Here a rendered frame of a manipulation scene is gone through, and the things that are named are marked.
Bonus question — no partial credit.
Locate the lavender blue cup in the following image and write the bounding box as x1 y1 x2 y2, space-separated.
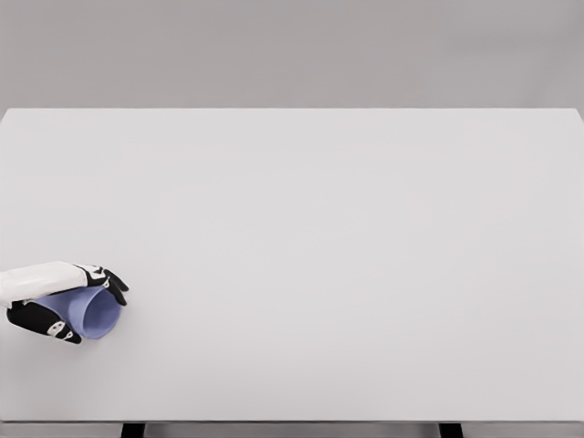
34 286 123 342

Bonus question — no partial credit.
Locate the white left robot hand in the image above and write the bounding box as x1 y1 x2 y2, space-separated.
0 260 130 347

